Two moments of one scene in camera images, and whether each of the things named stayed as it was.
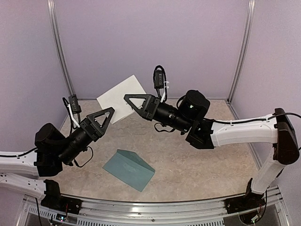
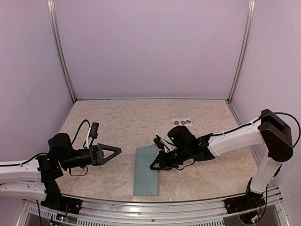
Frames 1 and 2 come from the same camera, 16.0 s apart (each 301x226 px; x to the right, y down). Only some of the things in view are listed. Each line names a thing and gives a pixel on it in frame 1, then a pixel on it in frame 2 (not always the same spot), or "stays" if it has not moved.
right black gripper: x=144 y=111 to x=157 y=160
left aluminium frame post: x=51 y=7 stays
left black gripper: x=100 y=130 to x=93 y=148
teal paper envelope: x=129 y=166 to x=145 y=181
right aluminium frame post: x=243 y=45 stays
